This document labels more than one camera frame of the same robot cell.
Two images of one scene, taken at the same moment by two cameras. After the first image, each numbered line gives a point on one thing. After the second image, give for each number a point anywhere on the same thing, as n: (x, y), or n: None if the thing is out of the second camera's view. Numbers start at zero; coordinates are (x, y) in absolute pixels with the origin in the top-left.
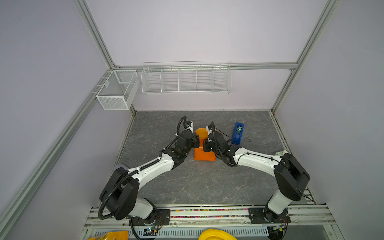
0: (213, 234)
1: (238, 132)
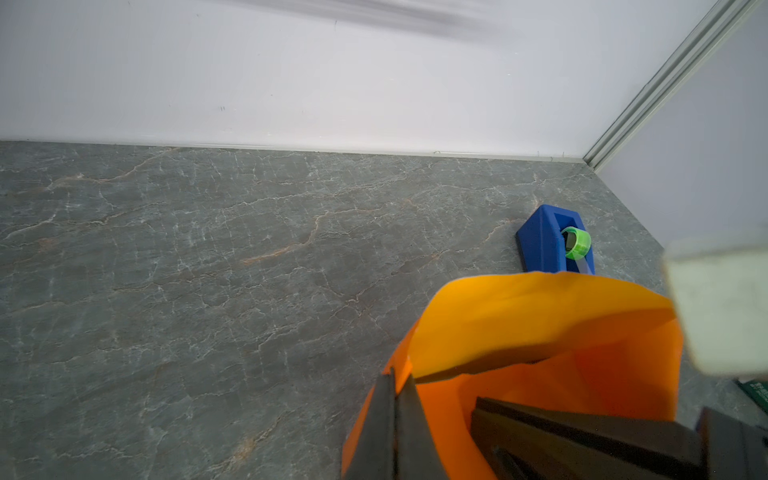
0: None
1: (555, 239)
